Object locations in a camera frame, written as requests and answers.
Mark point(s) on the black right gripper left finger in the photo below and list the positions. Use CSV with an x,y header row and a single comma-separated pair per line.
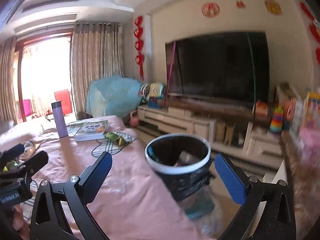
x,y
84,188

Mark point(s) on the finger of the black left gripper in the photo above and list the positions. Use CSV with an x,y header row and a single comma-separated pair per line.
x,y
27,168

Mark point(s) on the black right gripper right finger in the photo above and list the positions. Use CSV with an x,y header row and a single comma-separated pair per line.
x,y
238,184

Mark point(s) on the white rimmed black trash bin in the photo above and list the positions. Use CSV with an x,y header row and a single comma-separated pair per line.
x,y
182,161

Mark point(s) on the person's left hand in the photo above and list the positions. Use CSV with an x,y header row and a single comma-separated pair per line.
x,y
20,224

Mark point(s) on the white tv cabinet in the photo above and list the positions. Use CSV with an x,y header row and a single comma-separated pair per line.
x,y
257,148

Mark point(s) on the pink table cloth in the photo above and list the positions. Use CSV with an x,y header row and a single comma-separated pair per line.
x,y
133,202

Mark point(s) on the green snack wrapper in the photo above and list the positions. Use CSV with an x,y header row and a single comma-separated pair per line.
x,y
116,138

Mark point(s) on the magenta chair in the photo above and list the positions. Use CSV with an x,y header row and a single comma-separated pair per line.
x,y
27,107

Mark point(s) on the purple thermos bottle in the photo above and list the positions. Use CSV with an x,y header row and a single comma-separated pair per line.
x,y
59,119

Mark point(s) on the pink kettlebell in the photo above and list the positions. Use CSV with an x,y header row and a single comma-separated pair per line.
x,y
134,119

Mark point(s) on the red chair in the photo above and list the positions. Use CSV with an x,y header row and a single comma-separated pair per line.
x,y
64,97

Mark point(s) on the orange toy piano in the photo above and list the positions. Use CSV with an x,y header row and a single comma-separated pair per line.
x,y
261,108

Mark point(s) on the light blue cloth cover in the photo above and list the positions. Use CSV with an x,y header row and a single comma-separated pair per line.
x,y
115,95

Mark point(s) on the colourful toy phone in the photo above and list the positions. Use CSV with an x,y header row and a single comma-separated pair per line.
x,y
156,90

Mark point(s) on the beige left curtain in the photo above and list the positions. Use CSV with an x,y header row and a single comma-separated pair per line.
x,y
8,103

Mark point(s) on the beige curtain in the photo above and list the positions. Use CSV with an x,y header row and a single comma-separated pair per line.
x,y
96,53
8,103

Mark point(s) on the black curved television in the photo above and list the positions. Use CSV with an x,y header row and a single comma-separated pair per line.
x,y
231,66

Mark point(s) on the beige right curtain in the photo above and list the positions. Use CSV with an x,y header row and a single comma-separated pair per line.
x,y
96,53

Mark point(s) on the red hanging lantern decoration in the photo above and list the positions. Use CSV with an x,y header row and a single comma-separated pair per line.
x,y
139,44

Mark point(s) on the pink hula hoop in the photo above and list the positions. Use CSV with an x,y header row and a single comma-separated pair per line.
x,y
170,68

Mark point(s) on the rainbow stacking ring toy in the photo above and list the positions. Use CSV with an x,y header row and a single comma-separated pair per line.
x,y
276,124

